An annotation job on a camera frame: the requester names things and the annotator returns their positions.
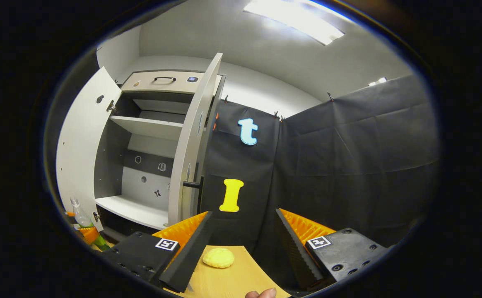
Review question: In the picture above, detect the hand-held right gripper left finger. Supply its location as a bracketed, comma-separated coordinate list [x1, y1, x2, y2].
[100, 211, 213, 293]

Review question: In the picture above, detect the yellow bumpy round object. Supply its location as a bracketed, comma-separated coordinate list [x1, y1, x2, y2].
[202, 248, 235, 269]

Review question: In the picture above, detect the green label plastic bottle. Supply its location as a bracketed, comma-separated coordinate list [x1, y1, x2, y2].
[70, 197, 111, 251]

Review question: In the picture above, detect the beige drawer with black handle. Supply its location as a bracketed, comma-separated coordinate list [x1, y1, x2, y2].
[121, 70, 223, 96]

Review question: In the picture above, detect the white cabinet door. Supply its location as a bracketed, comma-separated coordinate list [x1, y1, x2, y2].
[168, 53, 224, 227]
[55, 66, 122, 232]

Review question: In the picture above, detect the grey and white cabinet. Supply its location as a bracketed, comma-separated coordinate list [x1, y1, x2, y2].
[93, 70, 227, 243]

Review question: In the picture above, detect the long ceiling light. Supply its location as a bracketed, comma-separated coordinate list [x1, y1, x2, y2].
[243, 0, 346, 46]

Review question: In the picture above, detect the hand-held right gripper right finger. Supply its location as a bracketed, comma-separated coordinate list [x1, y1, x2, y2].
[275, 208, 390, 291]

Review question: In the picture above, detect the black right door handle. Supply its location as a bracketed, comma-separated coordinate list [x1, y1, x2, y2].
[182, 176, 205, 214]

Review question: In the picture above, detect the white cabinet shelf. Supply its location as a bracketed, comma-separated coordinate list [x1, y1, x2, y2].
[109, 115, 183, 141]
[95, 195, 171, 231]

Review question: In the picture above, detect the black backdrop cloth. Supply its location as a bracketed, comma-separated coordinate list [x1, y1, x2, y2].
[200, 74, 440, 286]

